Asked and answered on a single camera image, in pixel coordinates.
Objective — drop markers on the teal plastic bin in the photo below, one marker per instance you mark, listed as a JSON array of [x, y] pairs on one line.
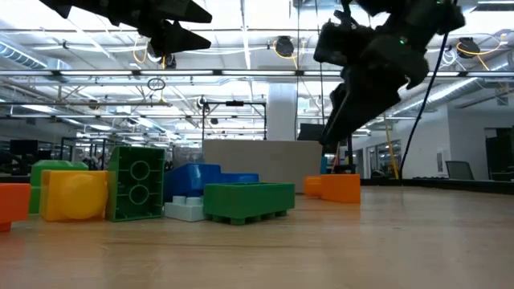
[[323, 164]]

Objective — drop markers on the black cabinet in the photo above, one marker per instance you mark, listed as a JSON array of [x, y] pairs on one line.
[[500, 152]]

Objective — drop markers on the dark blue hollow brick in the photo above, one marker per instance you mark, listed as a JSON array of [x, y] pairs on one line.
[[188, 178]]

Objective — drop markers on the dark green two-hole brick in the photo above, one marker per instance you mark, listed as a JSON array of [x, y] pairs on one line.
[[120, 188]]

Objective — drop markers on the black metal rig frame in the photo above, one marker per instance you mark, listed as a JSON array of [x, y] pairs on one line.
[[235, 103]]

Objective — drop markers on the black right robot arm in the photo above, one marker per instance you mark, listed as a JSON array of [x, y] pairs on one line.
[[433, 16]]

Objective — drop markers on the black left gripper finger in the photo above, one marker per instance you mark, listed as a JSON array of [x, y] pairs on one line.
[[176, 40], [188, 14]]

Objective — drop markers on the orange single-stud brick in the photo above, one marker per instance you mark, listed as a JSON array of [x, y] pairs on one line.
[[341, 188]]

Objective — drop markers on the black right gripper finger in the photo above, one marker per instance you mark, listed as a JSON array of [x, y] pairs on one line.
[[369, 100], [335, 108]]

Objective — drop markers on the green two-stud brick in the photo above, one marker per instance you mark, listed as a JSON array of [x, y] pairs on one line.
[[56, 165]]

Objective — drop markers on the light grey plastic bin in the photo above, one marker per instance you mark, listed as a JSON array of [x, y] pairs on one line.
[[261, 160]]

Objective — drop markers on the light cyan brick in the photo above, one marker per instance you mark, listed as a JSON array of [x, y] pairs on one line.
[[182, 210]]

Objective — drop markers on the red-orange brick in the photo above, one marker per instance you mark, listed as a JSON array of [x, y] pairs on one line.
[[14, 202]]

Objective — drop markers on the grey office chair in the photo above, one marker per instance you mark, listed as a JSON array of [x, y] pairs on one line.
[[459, 170]]

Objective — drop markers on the long dark green brick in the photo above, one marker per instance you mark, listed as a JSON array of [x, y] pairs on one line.
[[247, 202]]

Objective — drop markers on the yellow single-stud brick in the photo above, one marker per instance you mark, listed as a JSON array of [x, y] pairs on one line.
[[72, 196]]

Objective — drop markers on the large blue stepped brick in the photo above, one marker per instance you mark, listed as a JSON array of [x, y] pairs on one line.
[[241, 178]]

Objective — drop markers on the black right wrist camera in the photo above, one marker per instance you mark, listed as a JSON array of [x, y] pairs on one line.
[[341, 44]]

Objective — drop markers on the black background monitor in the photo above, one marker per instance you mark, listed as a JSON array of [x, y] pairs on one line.
[[309, 131], [24, 147]]

